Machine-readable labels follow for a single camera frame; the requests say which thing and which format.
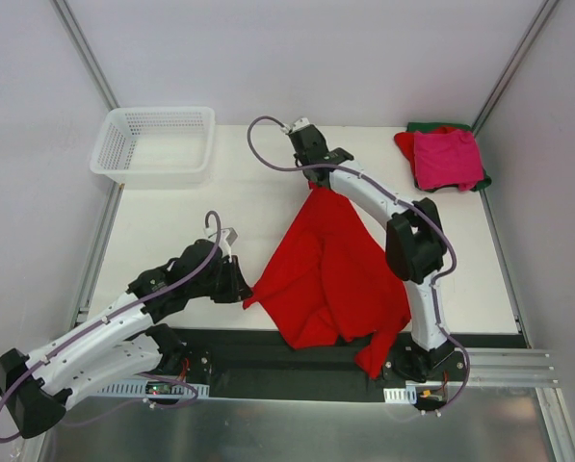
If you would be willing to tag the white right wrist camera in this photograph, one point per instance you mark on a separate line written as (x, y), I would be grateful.
(295, 126)

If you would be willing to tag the aluminium frame post right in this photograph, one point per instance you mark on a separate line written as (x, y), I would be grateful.
(543, 14)

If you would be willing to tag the white perforated plastic basket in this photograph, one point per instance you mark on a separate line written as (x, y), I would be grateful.
(156, 148)

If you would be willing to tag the right white cable duct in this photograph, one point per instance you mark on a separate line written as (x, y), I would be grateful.
(406, 395)

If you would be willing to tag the aluminium side rail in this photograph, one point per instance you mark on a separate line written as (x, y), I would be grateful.
(503, 262)
(82, 304)

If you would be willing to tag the left white cable duct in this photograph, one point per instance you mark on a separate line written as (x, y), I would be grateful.
(153, 388)

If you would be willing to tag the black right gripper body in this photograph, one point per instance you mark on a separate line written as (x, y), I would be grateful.
(317, 174)

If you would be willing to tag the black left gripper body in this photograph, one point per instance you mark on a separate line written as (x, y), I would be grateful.
(229, 280)

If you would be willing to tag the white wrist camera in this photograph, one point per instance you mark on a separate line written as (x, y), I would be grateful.
(226, 238)
(295, 126)

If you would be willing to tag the white cable duct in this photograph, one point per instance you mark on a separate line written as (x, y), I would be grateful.
(153, 388)
(406, 395)

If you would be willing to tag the folded pink t shirt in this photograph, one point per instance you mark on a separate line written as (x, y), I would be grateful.
(447, 159)

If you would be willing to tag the aluminium frame post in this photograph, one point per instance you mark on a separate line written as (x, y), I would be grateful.
(543, 14)
(83, 48)

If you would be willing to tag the folded red t shirt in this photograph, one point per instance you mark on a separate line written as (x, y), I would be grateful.
(405, 140)

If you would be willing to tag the folded green t shirt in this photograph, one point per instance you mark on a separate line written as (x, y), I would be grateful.
(478, 187)

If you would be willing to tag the aluminium side rail right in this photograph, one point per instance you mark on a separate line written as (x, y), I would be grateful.
(503, 262)

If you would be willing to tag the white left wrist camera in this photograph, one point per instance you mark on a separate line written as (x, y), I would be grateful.
(226, 238)

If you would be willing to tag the aluminium side rail left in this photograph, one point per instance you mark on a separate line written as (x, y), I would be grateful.
(82, 304)

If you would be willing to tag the aluminium frame post left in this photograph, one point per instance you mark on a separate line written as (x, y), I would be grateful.
(83, 48)

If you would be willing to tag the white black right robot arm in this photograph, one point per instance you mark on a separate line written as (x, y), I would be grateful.
(415, 244)

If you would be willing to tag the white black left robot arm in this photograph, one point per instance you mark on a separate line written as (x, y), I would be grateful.
(126, 338)

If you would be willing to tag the red t shirt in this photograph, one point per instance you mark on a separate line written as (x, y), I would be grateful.
(328, 280)
(405, 140)

